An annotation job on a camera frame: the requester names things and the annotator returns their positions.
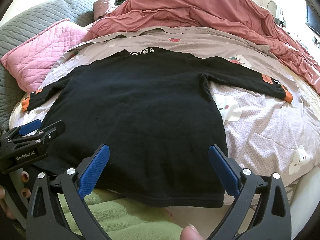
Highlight black t-shirt orange cuffs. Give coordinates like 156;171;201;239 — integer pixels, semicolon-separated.
23;47;293;208

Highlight mauve strawberry bear bedsheet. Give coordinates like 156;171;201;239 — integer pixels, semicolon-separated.
10;26;320;205

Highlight green fleece sleeve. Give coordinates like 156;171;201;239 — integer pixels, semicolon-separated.
57;188;185;240

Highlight small dusty pink pillow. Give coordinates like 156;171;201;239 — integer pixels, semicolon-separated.
93;0;118;21

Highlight red crumpled duvet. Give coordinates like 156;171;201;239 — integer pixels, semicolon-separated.
91;0;319;92

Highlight pink quilted pillow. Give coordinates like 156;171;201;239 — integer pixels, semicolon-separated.
1;18;93;92

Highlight person's right hand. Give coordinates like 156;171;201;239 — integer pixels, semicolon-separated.
180;224;204;240

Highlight black wall television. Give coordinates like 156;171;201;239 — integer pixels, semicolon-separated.
306;4;320;35

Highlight person's left hand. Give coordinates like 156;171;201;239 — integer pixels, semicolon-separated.
1;169;28;224

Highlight grey quilted headboard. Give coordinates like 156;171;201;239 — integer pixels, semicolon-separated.
0;0;96;131

